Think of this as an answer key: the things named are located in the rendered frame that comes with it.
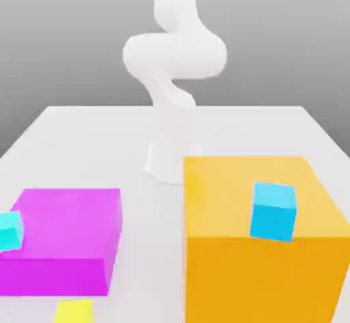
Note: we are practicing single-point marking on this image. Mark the small blue cube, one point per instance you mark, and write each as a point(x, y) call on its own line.
point(273, 219)

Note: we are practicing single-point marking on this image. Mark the small yellow cube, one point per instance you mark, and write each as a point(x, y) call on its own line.
point(74, 312)

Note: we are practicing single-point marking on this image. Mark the large magenta box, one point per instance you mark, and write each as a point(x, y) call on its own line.
point(68, 230)

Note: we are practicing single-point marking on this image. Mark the small cyan cube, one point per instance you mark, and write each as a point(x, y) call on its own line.
point(9, 232)

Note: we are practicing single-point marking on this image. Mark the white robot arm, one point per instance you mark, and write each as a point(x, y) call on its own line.
point(175, 52)

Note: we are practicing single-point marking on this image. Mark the large orange box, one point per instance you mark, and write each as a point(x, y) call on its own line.
point(262, 279)

